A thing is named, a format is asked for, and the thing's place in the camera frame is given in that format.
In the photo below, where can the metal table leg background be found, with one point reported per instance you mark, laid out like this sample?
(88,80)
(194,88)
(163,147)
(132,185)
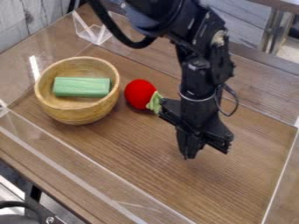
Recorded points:
(278,26)

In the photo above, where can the clear acrylic front barrier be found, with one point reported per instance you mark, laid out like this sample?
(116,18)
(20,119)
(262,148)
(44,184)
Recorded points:
(96,194)

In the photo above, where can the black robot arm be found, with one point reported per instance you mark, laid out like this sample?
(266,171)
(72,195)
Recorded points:
(197,31)

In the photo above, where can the black table frame bracket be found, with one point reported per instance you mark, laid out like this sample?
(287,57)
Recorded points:
(46,217)

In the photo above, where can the clear acrylic corner bracket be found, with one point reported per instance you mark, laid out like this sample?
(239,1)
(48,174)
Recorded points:
(96,34)

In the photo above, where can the red strawberry toy green leaves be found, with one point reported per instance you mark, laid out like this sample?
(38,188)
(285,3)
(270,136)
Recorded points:
(143,96)

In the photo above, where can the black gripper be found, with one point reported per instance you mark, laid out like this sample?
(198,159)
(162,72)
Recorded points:
(198,125)

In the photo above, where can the wooden bowl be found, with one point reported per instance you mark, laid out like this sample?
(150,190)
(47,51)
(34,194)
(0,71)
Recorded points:
(78,110)

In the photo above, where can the green rectangular block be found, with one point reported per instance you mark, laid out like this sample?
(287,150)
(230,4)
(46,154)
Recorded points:
(82,87)

